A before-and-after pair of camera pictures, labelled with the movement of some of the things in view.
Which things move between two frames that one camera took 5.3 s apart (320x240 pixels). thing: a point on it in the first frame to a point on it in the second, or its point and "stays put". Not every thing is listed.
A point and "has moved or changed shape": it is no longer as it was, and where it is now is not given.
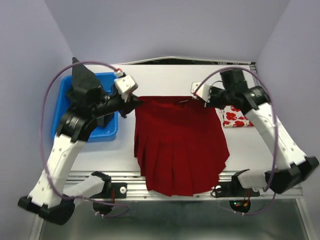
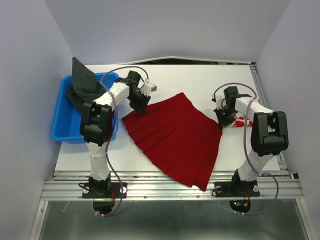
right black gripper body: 219,97 to 227,113
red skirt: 180,146 has moved or changed shape
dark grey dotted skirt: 83,79 stays put
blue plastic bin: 97,134 stays put
